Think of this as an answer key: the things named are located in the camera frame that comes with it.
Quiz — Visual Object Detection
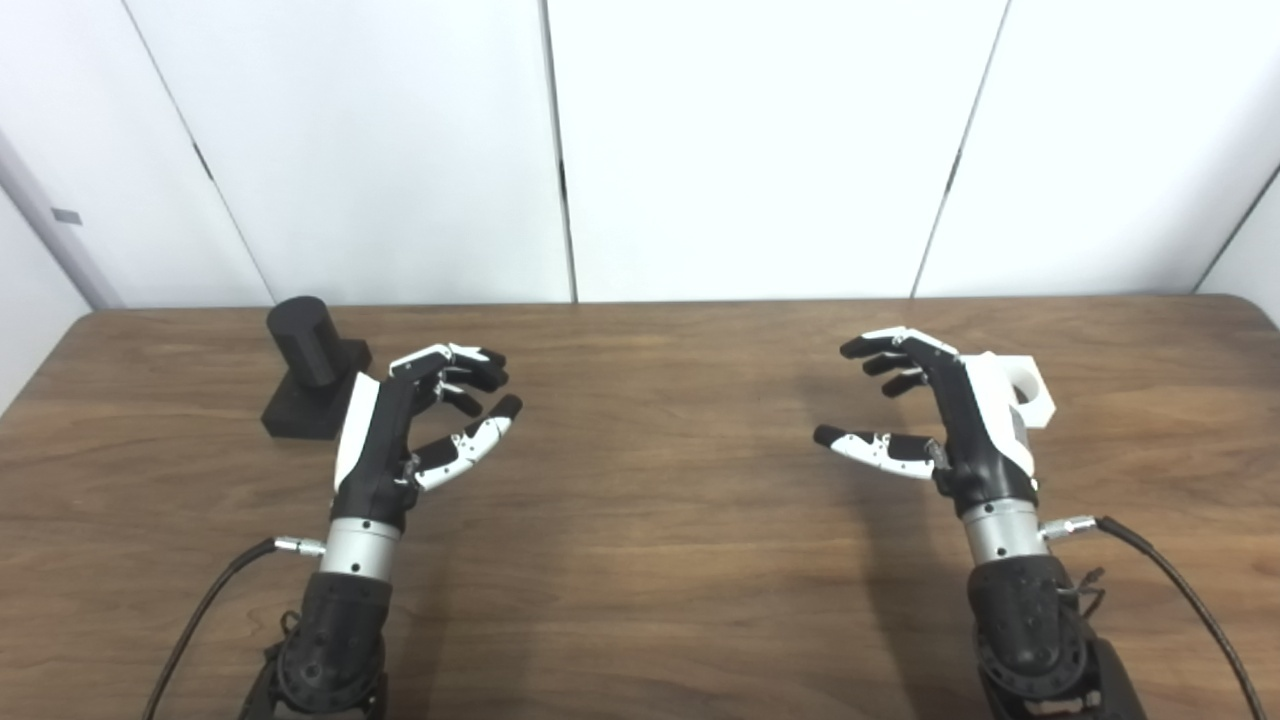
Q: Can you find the black peg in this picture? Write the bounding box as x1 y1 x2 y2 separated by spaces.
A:
261 296 373 441

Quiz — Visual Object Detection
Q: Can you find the white square piece with hole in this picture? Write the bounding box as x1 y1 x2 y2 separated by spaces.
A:
985 352 1057 431

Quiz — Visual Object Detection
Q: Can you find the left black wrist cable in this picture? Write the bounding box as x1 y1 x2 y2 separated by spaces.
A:
140 537 328 720

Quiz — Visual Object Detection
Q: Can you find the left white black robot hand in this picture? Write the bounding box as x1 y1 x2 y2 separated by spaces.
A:
332 343 524 534

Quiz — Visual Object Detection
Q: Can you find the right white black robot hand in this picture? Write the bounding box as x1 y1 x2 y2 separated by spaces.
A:
813 326 1041 519

